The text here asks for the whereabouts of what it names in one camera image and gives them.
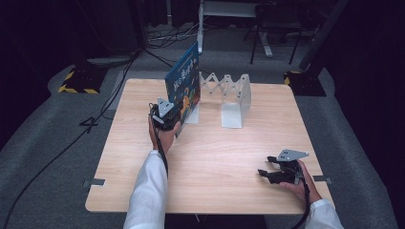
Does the grey flat stand foot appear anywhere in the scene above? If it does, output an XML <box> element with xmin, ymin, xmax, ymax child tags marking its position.
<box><xmin>86</xmin><ymin>54</ymin><xmax>137</xmax><ymax>68</ymax></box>

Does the left hand-held gripper black cable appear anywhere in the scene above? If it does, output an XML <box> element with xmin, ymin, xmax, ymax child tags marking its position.
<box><xmin>148</xmin><ymin>103</ymin><xmax>170</xmax><ymax>179</ymax></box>

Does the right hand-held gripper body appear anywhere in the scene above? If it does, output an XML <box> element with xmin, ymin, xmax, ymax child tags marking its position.
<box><xmin>270</xmin><ymin>148</ymin><xmax>310</xmax><ymax>185</ymax></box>

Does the right hand-held gripper black cable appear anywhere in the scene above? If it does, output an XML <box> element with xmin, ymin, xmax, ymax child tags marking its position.
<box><xmin>291</xmin><ymin>165</ymin><xmax>311</xmax><ymax>229</ymax></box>

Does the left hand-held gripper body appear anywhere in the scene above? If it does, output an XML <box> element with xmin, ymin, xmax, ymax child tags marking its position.
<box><xmin>148</xmin><ymin>96</ymin><xmax>180</xmax><ymax>132</ymax></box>

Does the blue cartoon picture book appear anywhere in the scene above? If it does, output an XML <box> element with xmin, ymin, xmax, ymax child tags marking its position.
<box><xmin>163</xmin><ymin>41</ymin><xmax>203</xmax><ymax>138</ymax></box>

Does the black metal chair frame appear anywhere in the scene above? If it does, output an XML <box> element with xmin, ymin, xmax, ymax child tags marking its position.
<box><xmin>243</xmin><ymin>3</ymin><xmax>308</xmax><ymax>66</ymax></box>

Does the long black floor cable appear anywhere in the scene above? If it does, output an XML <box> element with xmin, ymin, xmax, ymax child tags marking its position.
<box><xmin>0</xmin><ymin>47</ymin><xmax>144</xmax><ymax>229</ymax></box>

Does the white desk frame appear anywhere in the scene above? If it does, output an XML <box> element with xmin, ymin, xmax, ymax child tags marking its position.
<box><xmin>195</xmin><ymin>0</ymin><xmax>274</xmax><ymax>59</ymax></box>

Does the person's right hand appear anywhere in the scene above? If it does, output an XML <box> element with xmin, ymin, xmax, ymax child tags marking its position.
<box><xmin>280</xmin><ymin>159</ymin><xmax>323</xmax><ymax>205</ymax></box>

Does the person's left hand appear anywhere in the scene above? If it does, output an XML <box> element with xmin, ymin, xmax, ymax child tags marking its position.
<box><xmin>147</xmin><ymin>115</ymin><xmax>181</xmax><ymax>156</ymax></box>

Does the grey tape strip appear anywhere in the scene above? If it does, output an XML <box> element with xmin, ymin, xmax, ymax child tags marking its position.
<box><xmin>83</xmin><ymin>178</ymin><xmax>107</xmax><ymax>188</ymax></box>
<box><xmin>312</xmin><ymin>175</ymin><xmax>332</xmax><ymax>185</ymax></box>

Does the black yellow striped stand base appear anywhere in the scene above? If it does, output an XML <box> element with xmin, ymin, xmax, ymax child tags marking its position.
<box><xmin>284</xmin><ymin>70</ymin><xmax>328</xmax><ymax>97</ymax></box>
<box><xmin>57</xmin><ymin>65</ymin><xmax>108</xmax><ymax>95</ymax></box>

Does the slanted dark metal post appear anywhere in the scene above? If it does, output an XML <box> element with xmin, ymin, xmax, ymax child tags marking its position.
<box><xmin>298</xmin><ymin>0</ymin><xmax>350</xmax><ymax>72</ymax></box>

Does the hand-held gripper black cable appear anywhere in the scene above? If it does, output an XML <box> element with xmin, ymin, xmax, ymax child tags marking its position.
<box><xmin>148</xmin><ymin>103</ymin><xmax>170</xmax><ymax>179</ymax></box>
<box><xmin>291</xmin><ymin>165</ymin><xmax>311</xmax><ymax>229</ymax></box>

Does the bundle of floor cables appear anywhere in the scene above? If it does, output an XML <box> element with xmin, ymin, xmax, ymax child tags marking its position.
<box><xmin>146</xmin><ymin>22</ymin><xmax>204</xmax><ymax>50</ymax></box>

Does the thin black floor cable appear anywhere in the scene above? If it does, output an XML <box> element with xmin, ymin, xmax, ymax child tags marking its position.
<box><xmin>142</xmin><ymin>48</ymin><xmax>180</xmax><ymax>73</ymax></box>

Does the translucent expandable bookend rack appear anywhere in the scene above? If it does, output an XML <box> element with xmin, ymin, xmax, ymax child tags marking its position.
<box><xmin>184</xmin><ymin>71</ymin><xmax>252</xmax><ymax>130</ymax></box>

